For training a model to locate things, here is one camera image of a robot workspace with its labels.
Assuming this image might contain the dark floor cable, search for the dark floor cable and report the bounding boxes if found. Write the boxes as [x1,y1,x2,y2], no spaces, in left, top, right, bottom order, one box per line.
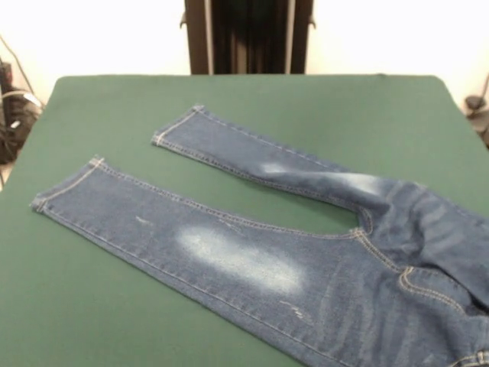
[468,109,489,150]

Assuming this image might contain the blue denim jeans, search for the blue denim jeans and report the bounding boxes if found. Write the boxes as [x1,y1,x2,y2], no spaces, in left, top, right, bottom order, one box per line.
[29,105,489,367]

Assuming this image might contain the dark green table cloth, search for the dark green table cloth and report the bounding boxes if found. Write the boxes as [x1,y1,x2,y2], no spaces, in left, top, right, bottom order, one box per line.
[0,73,489,367]

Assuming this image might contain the black cable heap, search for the black cable heap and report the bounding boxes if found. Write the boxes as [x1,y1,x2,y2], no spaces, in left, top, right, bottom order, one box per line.
[0,34,45,165]

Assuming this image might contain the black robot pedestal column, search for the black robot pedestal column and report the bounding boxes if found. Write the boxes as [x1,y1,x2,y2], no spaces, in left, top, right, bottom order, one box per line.
[179,0,318,76]

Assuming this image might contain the black power adapter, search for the black power adapter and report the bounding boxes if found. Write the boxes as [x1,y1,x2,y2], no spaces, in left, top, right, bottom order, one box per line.
[465,95,487,112]

